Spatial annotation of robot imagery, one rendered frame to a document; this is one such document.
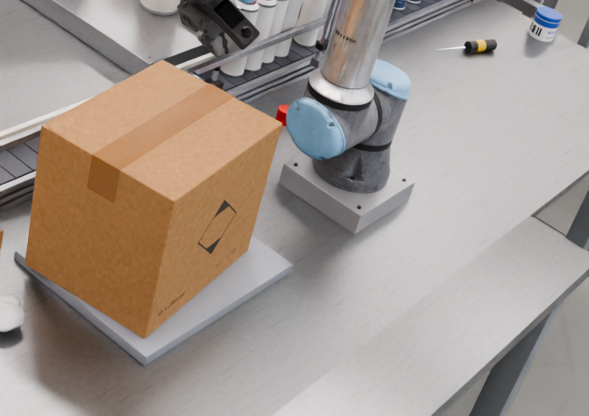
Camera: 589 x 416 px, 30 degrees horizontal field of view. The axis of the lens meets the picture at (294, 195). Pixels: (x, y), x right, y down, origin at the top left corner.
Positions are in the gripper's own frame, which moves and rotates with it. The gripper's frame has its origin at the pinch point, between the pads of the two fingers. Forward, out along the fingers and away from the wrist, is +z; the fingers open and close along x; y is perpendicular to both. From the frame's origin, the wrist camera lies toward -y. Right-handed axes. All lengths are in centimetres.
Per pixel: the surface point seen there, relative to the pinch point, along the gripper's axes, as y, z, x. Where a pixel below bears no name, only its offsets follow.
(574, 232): -57, 99, -60
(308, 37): -1.3, 16.0, -22.5
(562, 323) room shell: -64, 137, -51
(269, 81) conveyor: -4.5, 12.2, -6.1
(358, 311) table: -59, -5, 30
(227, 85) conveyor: -2.7, 4.2, 3.6
